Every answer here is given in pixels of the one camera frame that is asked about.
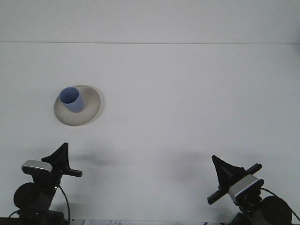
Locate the pale blue cup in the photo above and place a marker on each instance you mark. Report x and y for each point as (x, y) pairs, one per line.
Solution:
(72, 100)

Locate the pale round plate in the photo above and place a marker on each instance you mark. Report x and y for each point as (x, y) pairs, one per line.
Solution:
(91, 106)

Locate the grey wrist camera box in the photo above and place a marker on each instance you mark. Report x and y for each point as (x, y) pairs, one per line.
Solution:
(36, 166)
(243, 185)

